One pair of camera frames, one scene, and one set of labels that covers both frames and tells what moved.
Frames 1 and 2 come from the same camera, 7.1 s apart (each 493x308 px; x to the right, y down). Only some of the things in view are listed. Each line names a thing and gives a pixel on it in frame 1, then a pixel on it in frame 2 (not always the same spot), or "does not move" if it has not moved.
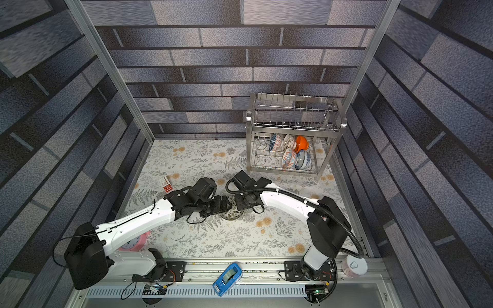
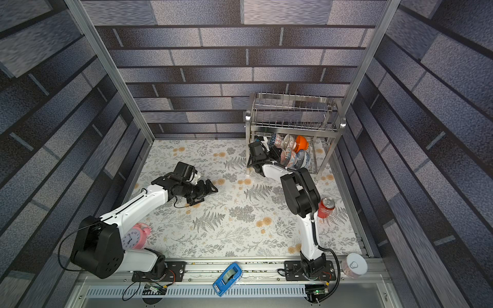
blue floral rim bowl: [303, 160] does not move
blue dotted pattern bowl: [273, 138] does not move
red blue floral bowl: [289, 158] does not move
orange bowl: [301, 144] does not move
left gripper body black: [214, 206] → [198, 191]
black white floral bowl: [233, 213] → [283, 158]
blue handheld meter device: [228, 279] does not move
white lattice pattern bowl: [289, 142] does not move
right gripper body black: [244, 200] → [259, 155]
